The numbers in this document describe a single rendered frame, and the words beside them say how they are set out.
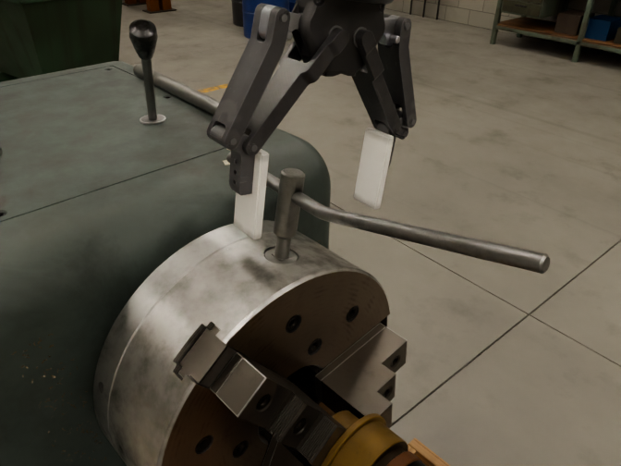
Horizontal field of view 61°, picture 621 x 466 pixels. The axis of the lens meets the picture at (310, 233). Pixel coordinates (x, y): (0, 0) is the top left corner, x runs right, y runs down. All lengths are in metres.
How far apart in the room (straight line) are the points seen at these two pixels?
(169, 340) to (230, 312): 0.06
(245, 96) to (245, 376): 0.22
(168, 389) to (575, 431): 1.78
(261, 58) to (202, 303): 0.22
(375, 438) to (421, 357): 1.68
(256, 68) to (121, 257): 0.27
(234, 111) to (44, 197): 0.31
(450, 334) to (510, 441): 0.52
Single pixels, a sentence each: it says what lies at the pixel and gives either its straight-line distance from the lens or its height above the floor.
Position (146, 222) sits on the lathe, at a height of 1.24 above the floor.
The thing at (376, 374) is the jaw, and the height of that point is 1.11.
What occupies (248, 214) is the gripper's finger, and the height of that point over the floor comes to 1.32.
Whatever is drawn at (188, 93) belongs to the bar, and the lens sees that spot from 0.84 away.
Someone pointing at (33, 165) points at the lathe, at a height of 1.25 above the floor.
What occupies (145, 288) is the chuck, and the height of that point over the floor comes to 1.21.
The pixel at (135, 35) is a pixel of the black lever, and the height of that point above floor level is 1.39.
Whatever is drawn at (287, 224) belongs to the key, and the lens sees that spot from 0.48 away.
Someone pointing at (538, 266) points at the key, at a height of 1.35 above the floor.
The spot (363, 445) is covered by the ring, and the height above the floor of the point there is 1.12.
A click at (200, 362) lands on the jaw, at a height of 1.20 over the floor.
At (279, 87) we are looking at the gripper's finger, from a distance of 0.39.
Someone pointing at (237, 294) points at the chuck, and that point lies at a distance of 0.47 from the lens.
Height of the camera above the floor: 1.53
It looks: 33 degrees down
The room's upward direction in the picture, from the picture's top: 1 degrees clockwise
